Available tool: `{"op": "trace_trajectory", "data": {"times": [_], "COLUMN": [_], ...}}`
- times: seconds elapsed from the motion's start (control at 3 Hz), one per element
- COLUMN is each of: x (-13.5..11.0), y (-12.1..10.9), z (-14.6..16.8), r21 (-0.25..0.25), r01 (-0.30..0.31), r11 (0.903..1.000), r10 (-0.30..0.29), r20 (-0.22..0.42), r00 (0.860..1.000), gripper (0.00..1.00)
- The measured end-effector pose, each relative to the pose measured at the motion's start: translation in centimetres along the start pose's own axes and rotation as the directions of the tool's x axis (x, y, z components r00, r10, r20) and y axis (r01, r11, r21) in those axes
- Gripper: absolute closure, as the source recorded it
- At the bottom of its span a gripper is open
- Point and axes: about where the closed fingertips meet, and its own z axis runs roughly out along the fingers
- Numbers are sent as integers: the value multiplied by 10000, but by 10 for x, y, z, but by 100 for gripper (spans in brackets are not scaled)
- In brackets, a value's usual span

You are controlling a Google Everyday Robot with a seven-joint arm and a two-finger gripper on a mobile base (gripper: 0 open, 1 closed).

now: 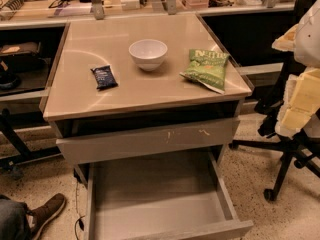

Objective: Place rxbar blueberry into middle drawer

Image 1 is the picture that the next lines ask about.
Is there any open grey middle drawer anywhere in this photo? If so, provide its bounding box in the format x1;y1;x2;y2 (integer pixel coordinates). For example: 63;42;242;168
84;149;253;240

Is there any person's leg in jeans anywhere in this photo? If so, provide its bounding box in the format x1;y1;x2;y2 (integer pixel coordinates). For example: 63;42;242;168
0;195;31;240

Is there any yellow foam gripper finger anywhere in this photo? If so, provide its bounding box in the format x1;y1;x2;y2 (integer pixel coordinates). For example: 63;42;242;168
275;67;320;138
272;25;298;52

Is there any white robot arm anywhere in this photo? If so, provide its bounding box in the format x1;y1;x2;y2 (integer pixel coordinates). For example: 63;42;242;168
272;0;320;137

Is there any beige drawer cabinet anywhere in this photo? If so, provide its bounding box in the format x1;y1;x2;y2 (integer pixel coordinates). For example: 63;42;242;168
43;14;251;182

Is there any white ceramic bowl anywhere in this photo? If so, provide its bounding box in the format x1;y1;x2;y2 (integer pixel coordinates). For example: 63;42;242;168
129;39;168;71

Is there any black floor cable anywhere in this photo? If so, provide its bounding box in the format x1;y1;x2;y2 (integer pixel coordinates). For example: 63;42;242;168
73;180;86;240

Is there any black coiled tool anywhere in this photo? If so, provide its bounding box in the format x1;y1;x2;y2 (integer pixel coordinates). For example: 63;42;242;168
1;0;24;14

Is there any black office chair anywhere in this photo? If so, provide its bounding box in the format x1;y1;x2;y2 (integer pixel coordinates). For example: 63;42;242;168
228;0;320;203

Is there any dark blue rxbar wrapper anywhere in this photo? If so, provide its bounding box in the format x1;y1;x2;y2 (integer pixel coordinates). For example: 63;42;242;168
91;65;118;90

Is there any black table leg base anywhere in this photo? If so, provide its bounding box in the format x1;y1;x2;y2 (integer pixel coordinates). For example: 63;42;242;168
0;108;60;171

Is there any green chip bag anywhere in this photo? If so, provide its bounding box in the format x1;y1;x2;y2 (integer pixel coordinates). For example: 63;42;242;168
180;49;229;94

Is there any grey upper drawer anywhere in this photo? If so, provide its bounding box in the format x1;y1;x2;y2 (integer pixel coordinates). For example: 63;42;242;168
57;118;239;165

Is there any brown shoe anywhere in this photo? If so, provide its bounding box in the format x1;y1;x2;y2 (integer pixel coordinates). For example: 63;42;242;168
27;193;66;240

